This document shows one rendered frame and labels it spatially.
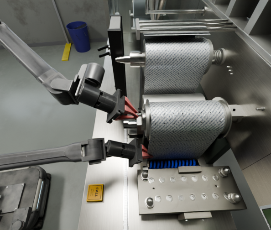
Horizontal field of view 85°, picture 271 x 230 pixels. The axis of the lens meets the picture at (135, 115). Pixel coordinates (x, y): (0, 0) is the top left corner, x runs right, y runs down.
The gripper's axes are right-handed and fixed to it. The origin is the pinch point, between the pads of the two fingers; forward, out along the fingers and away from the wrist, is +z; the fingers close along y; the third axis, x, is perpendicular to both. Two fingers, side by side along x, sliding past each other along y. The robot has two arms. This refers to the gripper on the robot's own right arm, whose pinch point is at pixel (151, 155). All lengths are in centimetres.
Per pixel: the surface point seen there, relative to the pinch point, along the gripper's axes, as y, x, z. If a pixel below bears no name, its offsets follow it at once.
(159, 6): -74, 33, -7
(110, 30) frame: -33, 24, -30
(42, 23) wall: -317, -147, -127
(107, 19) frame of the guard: -102, 2, -28
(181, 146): 0.3, 12.6, 5.5
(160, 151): 0.2, 5.5, 0.9
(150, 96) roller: -19.2, 13.9, -7.2
